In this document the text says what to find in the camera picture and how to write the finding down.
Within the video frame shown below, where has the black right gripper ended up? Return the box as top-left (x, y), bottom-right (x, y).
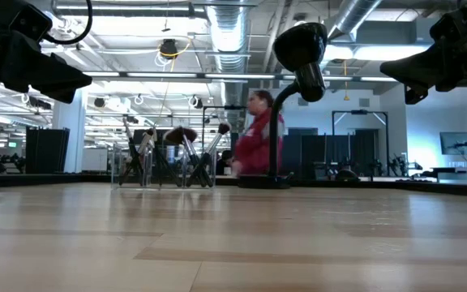
top-left (379, 3), bottom-right (467, 105)

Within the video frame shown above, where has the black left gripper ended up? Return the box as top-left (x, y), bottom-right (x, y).
top-left (0, 2), bottom-right (94, 105)

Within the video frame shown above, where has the round-head black makeup brush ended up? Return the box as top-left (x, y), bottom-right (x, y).
top-left (186, 121), bottom-right (233, 188)

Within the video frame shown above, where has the white building column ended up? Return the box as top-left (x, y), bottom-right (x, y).
top-left (51, 87), bottom-right (87, 174)

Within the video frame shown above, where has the black room divider panel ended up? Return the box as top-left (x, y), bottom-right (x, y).
top-left (284, 127), bottom-right (389, 179)
top-left (24, 127), bottom-right (71, 174)

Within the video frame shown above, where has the background work table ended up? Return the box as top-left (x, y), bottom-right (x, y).
top-left (410, 165), bottom-right (467, 184)

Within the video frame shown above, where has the long ceiling light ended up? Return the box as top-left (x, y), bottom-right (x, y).
top-left (82, 71), bottom-right (399, 83)

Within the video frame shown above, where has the black dome object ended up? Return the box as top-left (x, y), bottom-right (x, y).
top-left (336, 168), bottom-right (360, 182)

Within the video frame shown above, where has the black gooseneck desk lamp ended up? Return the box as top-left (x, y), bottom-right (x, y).
top-left (238, 21), bottom-right (329, 191)

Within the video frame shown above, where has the grey ceiling pipe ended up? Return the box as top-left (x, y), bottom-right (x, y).
top-left (50, 0), bottom-right (208, 19)

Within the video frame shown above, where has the large fluffy makeup brush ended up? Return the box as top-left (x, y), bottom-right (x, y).
top-left (163, 125), bottom-right (215, 188)

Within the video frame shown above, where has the clear acrylic brush organizer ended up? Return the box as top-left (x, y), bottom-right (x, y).
top-left (110, 141), bottom-right (218, 191)

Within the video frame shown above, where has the person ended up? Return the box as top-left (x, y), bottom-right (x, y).
top-left (216, 148), bottom-right (235, 177)
top-left (230, 88), bottom-right (286, 178)

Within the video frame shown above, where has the black gantry frame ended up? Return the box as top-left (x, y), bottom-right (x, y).
top-left (201, 104), bottom-right (247, 179)
top-left (330, 109), bottom-right (390, 172)

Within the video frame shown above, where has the yellow pendant cord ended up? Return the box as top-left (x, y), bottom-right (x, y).
top-left (341, 60), bottom-right (350, 102)

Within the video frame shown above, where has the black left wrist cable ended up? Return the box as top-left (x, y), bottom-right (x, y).
top-left (43, 0), bottom-right (94, 46)

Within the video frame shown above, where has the wall monitor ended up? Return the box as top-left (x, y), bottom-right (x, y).
top-left (439, 131), bottom-right (467, 156)

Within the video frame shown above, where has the silver ceiling duct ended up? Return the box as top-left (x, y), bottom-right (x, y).
top-left (205, 0), bottom-right (251, 122)
top-left (325, 0), bottom-right (385, 42)

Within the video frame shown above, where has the black ceiling cord reel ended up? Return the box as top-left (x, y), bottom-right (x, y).
top-left (158, 37), bottom-right (181, 61)

